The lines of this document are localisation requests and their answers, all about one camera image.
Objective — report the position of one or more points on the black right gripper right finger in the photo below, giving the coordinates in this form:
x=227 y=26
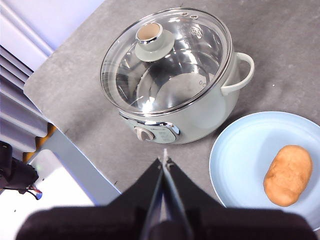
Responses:
x=186 y=190

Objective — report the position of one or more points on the pale green electric steamer pot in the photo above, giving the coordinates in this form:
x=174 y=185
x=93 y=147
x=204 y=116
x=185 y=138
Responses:
x=220 y=112

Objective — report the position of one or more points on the blue round plate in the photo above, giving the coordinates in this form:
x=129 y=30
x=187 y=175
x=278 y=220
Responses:
x=237 y=162

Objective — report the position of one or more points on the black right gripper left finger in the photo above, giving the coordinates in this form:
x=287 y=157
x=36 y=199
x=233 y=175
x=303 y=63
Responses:
x=140 y=190

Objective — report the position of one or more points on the glass lid with green knob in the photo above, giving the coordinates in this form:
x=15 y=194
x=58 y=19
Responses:
x=175 y=75

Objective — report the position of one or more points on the white robot platform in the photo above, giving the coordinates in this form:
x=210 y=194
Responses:
x=37 y=215

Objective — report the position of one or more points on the white metal frame beam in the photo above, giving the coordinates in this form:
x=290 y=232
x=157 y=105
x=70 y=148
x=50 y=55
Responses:
x=75 y=165

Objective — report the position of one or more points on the pale ribbed panel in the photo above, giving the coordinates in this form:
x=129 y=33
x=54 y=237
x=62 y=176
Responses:
x=15 y=87

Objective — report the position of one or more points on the brown potato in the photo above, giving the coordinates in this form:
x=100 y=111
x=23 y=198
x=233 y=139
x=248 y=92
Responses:
x=287 y=175

